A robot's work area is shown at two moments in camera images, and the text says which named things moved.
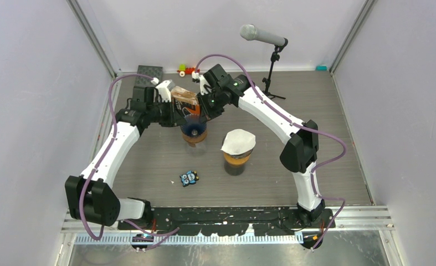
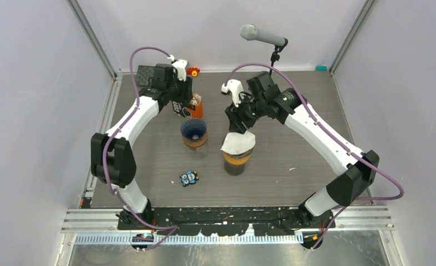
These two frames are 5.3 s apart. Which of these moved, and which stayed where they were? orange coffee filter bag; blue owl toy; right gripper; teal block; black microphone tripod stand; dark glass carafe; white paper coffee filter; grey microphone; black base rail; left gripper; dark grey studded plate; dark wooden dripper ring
Moved: right gripper; orange coffee filter bag; dark wooden dripper ring; left gripper
Stayed: dark glass carafe; blue owl toy; black base rail; black microphone tripod stand; dark grey studded plate; white paper coffee filter; teal block; grey microphone
